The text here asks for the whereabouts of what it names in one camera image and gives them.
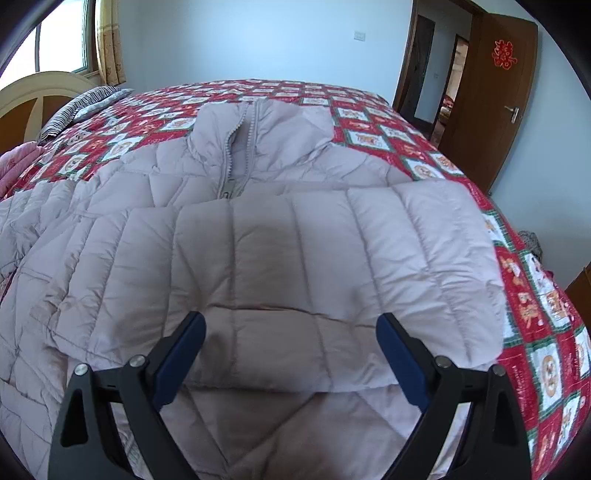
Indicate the dark hallway door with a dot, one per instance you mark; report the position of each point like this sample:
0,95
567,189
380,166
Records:
425,69

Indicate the beige puffer jacket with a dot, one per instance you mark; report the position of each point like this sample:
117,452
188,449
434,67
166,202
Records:
277,254

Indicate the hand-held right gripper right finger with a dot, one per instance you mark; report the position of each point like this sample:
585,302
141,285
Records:
401,355

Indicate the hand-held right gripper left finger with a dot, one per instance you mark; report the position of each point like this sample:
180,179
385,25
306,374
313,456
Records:
180,355

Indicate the brown wooden door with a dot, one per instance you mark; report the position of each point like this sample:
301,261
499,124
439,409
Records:
480,115

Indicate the red paper door decoration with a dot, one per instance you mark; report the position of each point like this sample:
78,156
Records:
503,54

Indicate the red printed bedspread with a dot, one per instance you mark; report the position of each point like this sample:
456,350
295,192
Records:
378,134

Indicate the yellow curtain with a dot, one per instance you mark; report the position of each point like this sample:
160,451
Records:
110,46

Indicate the white wall switch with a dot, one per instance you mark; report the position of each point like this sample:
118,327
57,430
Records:
359,35

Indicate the grey cloth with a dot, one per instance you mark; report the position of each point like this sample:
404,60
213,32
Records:
531,242

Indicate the brown door frame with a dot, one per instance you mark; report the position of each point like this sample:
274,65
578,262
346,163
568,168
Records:
405,55

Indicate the window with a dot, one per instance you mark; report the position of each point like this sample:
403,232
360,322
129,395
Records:
60,46

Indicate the pink quilted cloth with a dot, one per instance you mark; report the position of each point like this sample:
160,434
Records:
11,166

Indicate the cream wooden headboard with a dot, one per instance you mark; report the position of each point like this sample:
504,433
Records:
27,92

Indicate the striped pillow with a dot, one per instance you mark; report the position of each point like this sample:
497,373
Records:
78,110

